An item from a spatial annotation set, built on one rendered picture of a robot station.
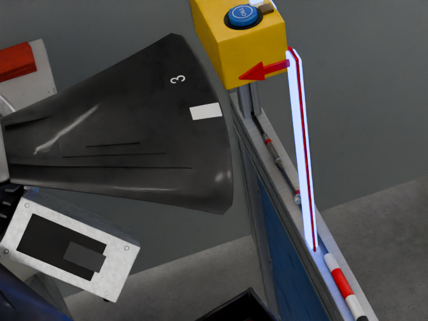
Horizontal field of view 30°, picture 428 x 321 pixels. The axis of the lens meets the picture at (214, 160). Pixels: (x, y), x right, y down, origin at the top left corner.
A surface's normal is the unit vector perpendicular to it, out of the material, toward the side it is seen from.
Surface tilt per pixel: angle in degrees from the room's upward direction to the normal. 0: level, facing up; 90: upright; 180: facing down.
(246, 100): 90
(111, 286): 50
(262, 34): 90
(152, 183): 24
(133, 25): 90
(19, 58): 0
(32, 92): 0
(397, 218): 0
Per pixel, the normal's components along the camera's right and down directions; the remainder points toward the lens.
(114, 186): 0.13, -0.48
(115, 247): 0.13, 0.05
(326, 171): 0.29, 0.65
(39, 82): -0.15, -0.70
